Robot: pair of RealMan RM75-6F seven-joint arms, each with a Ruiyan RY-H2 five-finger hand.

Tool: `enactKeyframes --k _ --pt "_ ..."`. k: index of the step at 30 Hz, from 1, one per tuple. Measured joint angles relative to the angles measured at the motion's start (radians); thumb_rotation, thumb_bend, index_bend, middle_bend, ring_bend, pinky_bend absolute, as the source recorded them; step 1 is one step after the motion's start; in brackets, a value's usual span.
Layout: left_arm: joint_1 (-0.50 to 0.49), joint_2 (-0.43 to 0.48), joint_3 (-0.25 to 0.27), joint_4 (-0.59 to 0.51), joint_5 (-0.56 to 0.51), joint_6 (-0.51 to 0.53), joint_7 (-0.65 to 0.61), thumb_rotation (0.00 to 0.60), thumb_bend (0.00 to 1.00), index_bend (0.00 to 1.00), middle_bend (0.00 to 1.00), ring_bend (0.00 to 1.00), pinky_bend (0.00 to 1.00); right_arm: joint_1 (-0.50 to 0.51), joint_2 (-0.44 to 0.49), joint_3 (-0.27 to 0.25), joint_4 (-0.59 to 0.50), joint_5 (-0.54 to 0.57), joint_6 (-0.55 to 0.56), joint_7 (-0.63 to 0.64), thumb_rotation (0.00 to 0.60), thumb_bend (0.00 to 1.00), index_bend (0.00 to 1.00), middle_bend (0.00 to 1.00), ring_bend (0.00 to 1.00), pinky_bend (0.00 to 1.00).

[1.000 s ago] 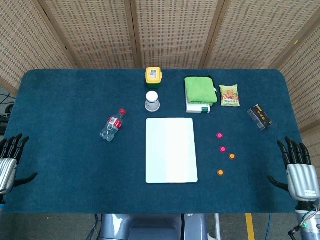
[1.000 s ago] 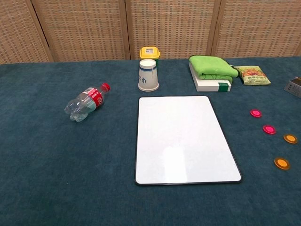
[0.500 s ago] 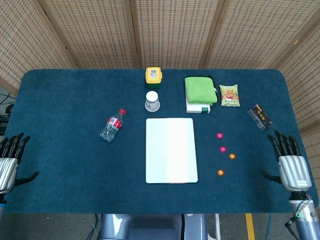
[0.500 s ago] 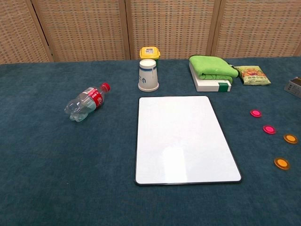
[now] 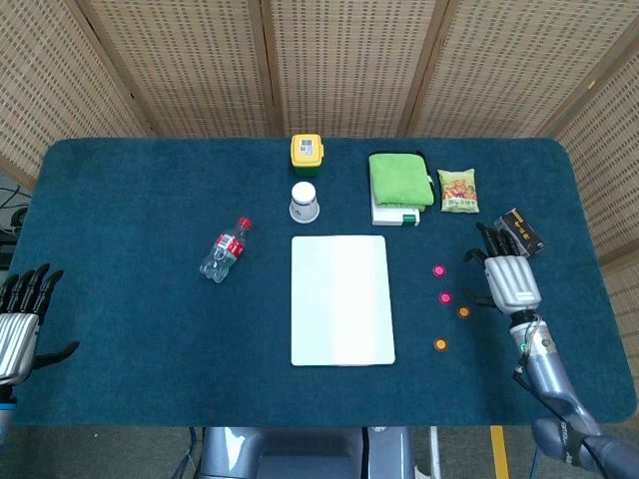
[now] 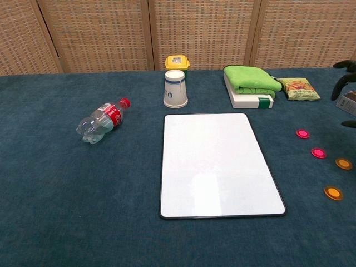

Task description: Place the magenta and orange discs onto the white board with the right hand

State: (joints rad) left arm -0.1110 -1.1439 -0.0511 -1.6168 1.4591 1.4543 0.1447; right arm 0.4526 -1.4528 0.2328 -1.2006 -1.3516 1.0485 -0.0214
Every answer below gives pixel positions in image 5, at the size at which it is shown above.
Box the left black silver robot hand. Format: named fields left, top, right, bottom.
left=0, top=262, right=81, bottom=388

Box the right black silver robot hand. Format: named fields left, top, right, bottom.
left=462, top=222, right=544, bottom=315

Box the green towel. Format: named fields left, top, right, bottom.
left=367, top=152, right=435, bottom=207

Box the white magnetic board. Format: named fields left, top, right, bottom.
left=291, top=235, right=396, bottom=368

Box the black gold small box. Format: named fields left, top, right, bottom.
left=492, top=208, right=545, bottom=261

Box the green snack packet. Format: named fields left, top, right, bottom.
left=436, top=168, right=481, bottom=215

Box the dark blue table cloth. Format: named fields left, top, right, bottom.
left=7, top=137, right=639, bottom=429

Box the white green cardboard box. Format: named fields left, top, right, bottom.
left=370, top=192, right=421, bottom=228

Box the white table leg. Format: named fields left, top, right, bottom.
left=428, top=426, right=443, bottom=479

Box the white paper cup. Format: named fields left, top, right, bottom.
left=288, top=181, right=320, bottom=224

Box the clear red-label plastic bottle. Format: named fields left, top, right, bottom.
left=199, top=216, right=254, bottom=284

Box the yellow-lid green container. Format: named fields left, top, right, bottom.
left=290, top=133, right=326, bottom=179

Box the grey blue robot torso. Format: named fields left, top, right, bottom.
left=197, top=425, right=418, bottom=479

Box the woven folding screen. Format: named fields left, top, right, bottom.
left=0, top=0, right=639, bottom=273

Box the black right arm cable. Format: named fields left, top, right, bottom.
left=511, top=363, right=608, bottom=479

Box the black cable bundle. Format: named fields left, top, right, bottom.
left=0, top=185, right=32, bottom=239

